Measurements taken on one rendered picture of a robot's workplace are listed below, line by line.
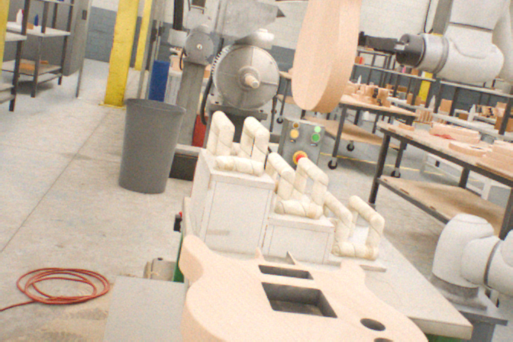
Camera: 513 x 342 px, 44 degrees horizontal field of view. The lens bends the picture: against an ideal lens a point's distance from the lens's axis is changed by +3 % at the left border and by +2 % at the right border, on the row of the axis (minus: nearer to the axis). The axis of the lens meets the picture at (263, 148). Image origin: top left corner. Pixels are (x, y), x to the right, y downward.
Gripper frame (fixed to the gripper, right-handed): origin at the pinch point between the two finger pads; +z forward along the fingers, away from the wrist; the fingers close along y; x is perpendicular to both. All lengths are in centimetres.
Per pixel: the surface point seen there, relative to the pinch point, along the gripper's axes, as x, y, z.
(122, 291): -54, -32, 40
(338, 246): -48.1, -10.1, -7.9
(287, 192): -37.1, -9.5, 6.8
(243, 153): -32.6, 7.4, 15.5
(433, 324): -53, -36, -20
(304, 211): -40.5, -10.6, 2.3
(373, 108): -58, 594, -251
